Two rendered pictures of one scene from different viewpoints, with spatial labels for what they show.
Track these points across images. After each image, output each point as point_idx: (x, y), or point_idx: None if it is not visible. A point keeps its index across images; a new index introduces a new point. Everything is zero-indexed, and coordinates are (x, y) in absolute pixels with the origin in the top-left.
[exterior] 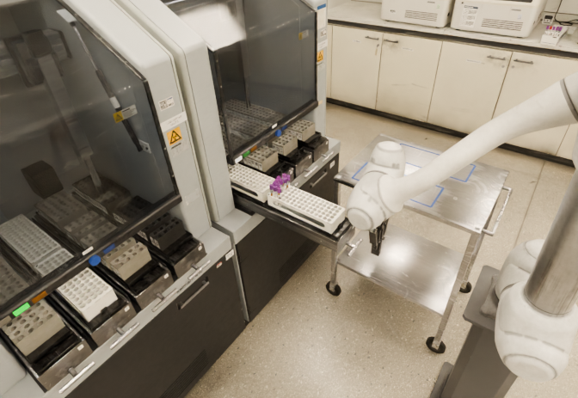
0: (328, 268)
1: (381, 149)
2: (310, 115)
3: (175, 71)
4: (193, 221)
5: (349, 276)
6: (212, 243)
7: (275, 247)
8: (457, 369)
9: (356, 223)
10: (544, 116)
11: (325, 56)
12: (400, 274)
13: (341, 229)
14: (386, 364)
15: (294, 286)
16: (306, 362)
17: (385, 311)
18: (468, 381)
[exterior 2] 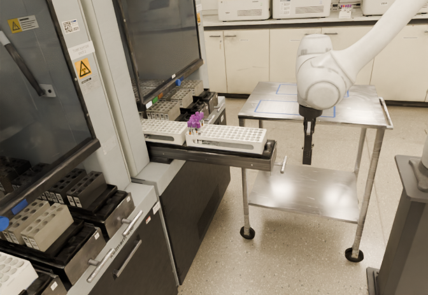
0: (235, 218)
1: (311, 37)
2: (196, 75)
3: None
4: (113, 174)
5: (256, 219)
6: (138, 196)
7: (192, 199)
8: (397, 262)
9: (320, 101)
10: None
11: (201, 19)
12: (307, 199)
13: (269, 148)
14: (320, 287)
15: (210, 241)
16: None
17: (299, 240)
18: (411, 269)
